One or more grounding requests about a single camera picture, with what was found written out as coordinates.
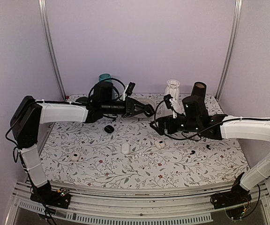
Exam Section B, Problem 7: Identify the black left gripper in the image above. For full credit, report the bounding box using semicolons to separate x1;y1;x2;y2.
102;97;149;118

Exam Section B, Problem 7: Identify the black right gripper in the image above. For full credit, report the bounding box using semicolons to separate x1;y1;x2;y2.
150;114;201;135

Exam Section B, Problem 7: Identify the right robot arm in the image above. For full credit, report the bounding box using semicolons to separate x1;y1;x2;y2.
150;95;270;204

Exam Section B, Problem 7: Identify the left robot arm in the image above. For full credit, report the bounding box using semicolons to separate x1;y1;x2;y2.
5;79;155;203

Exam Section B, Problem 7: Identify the beige earbud charging case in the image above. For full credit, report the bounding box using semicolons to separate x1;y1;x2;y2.
154;140;165;149

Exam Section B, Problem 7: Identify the small black earbud case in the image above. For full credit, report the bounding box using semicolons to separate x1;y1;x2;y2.
104;125;114;134

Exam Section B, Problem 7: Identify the white open earbud case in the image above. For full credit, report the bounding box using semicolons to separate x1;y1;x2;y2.
70;152;80;161

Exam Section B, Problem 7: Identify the grey spiral plate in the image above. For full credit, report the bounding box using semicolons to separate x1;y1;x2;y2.
134;97;156;119

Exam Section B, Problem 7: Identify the white ribbed vase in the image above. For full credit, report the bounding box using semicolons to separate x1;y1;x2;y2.
164;79;181;113

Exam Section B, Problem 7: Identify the floral patterned table mat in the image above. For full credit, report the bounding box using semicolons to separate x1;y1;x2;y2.
40;117;249;189

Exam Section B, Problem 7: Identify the teal cup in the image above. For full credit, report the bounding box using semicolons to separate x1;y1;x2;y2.
98;73;117;99

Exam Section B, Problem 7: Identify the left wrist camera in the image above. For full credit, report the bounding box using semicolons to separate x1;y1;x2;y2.
122;82;135;101

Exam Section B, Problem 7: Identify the aluminium front rail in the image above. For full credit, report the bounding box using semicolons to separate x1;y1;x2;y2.
5;181;270;225

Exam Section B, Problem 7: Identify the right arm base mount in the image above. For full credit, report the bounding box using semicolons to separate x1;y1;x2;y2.
210;181;252;220

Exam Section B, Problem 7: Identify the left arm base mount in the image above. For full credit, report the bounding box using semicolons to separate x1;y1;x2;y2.
30;182;71;209

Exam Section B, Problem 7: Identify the right aluminium frame post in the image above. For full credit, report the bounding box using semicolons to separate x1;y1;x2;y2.
215;0;243;102

